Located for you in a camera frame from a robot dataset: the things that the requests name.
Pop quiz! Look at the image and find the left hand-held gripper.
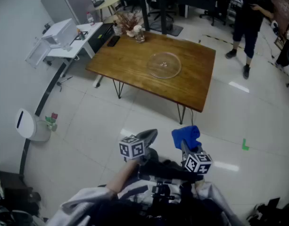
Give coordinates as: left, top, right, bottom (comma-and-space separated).
118, 129, 158, 166

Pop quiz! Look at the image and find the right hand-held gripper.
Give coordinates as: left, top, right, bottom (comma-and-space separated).
180, 139, 213, 175

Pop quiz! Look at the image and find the blue cloth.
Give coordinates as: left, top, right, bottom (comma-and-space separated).
171, 125, 202, 150

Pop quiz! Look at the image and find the clear glass plate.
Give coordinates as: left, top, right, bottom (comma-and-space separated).
146, 51, 182, 80

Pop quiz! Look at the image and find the person's left forearm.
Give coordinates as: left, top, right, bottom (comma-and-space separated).
106, 159, 139, 194

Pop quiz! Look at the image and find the person's right forearm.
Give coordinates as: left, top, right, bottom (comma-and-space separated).
193, 179, 206, 190

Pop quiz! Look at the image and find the wooden table with black legs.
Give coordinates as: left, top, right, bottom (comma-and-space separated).
85, 31, 216, 125

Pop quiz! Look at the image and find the person's white shirt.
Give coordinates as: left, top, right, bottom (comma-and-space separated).
46, 180, 244, 226

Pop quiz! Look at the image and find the green toy plant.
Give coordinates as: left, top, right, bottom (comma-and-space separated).
45, 112, 59, 132

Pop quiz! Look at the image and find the glass jar with white lid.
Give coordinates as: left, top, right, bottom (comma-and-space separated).
133, 24, 146, 44

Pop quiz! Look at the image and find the black phone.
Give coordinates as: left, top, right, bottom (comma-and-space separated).
107, 35, 121, 48

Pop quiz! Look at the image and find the black cabinet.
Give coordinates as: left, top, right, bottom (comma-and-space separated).
87, 22, 116, 54

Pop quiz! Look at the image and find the black floor mat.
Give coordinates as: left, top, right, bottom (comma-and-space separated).
149, 22, 184, 36

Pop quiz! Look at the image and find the clear pump bottle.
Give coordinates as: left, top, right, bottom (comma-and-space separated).
112, 20, 123, 36

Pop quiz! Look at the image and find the dried brown plant in pot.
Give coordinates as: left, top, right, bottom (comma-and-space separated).
116, 12, 141, 38

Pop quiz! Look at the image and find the white trash bin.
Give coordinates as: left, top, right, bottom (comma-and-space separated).
14, 108, 53, 142

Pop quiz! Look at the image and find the clear plastic water bottle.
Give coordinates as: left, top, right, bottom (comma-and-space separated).
86, 12, 96, 26

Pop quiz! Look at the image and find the white side desk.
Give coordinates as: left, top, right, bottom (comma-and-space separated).
25, 18, 79, 69

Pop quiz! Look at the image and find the small round beige table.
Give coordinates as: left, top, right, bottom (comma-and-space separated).
93, 0, 122, 22

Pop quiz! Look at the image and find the black office chair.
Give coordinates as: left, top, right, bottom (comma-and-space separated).
199, 0, 231, 27

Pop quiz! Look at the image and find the dark brown box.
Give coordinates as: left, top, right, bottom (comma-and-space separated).
0, 170, 33, 197

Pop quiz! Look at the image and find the pile of dark gear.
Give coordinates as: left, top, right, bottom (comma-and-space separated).
0, 187, 49, 226

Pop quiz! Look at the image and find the grey metal cabinet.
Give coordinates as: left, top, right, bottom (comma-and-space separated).
40, 0, 96, 25

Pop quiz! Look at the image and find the black chest mount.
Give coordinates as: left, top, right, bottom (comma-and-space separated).
137, 159, 204, 207

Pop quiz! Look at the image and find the black wire stand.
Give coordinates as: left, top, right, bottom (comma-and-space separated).
69, 28, 89, 46

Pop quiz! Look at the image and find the black stand post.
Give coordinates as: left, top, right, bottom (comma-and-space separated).
159, 0, 169, 24
139, 0, 151, 32

